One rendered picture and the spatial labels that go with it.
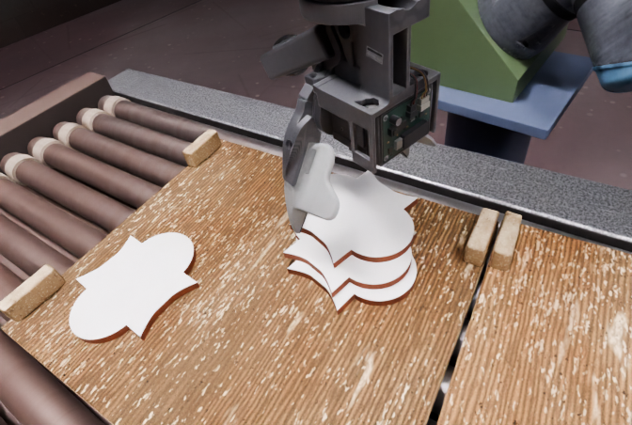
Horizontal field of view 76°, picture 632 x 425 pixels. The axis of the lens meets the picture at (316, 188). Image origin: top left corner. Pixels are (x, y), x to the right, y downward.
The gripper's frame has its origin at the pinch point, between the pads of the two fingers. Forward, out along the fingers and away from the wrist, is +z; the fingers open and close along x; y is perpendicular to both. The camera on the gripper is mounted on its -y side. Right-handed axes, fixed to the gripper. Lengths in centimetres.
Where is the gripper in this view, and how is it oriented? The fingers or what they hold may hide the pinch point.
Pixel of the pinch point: (350, 188)
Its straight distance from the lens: 41.7
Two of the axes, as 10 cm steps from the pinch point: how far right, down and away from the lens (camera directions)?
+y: 6.3, 4.7, -6.2
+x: 7.7, -5.1, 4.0
